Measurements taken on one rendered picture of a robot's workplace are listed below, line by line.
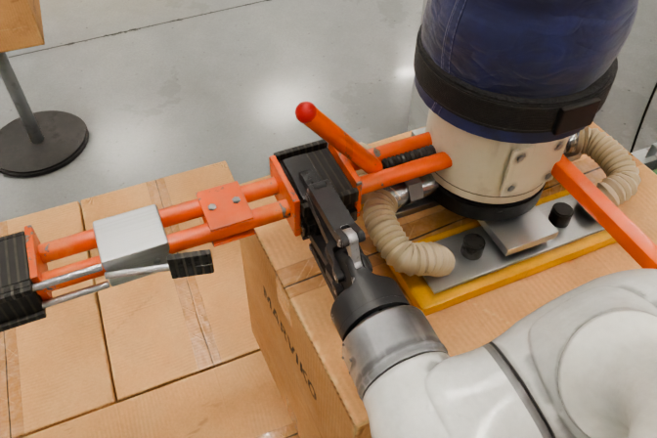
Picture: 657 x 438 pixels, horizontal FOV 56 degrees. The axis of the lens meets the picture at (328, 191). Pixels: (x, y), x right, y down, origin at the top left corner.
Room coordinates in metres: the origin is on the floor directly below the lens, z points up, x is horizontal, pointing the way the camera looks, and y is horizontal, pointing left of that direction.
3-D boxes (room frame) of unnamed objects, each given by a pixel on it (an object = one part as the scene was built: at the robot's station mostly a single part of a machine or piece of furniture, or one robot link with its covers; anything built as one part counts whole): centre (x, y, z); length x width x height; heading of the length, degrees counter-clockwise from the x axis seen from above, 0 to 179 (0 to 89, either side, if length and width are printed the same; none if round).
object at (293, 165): (0.50, 0.03, 1.22); 0.07 x 0.03 x 0.01; 22
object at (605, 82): (0.60, -0.22, 1.31); 0.23 x 0.23 x 0.04
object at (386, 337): (0.29, -0.06, 1.20); 0.09 x 0.06 x 0.09; 112
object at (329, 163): (0.51, 0.02, 1.20); 0.10 x 0.08 x 0.06; 24
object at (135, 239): (0.42, 0.21, 1.20); 0.07 x 0.07 x 0.04; 24
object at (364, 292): (0.36, -0.03, 1.20); 0.09 x 0.07 x 0.08; 22
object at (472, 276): (0.52, -0.25, 1.09); 0.34 x 0.10 x 0.05; 114
